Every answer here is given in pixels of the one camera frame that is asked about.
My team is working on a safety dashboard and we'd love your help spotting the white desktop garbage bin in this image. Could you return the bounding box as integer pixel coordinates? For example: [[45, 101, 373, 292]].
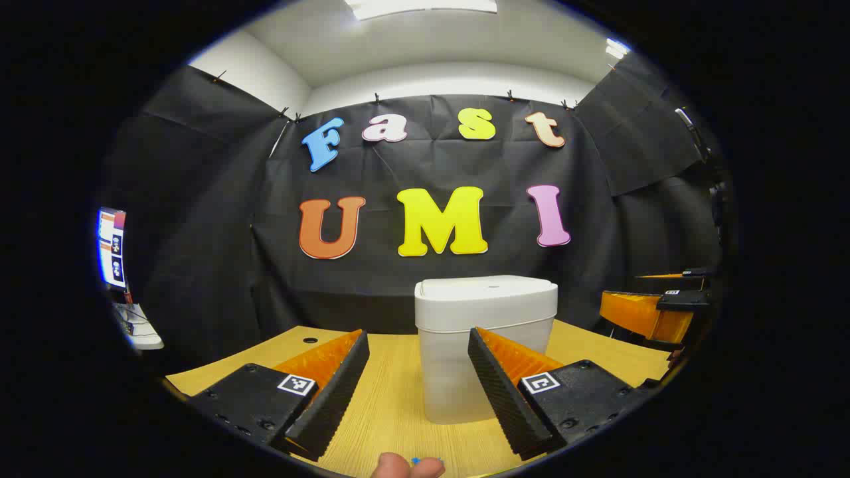
[[414, 276, 558, 424]]

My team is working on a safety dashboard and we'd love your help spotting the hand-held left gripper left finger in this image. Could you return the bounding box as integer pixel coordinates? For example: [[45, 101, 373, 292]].
[[188, 329, 371, 462]]

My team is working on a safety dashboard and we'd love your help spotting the wooden desktop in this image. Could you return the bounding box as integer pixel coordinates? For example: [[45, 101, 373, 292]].
[[165, 320, 671, 478]]

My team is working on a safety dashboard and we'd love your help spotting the computer monitor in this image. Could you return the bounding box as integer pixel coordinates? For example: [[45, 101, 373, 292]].
[[98, 207, 127, 291]]

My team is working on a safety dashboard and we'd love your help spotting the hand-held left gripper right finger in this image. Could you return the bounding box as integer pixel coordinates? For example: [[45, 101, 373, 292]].
[[467, 327, 648, 462]]

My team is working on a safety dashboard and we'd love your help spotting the long ceiling light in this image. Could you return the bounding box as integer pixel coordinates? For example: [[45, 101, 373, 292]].
[[345, 0, 499, 21]]

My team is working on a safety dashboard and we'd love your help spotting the white side table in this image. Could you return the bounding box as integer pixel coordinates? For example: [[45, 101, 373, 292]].
[[112, 302, 165, 351]]

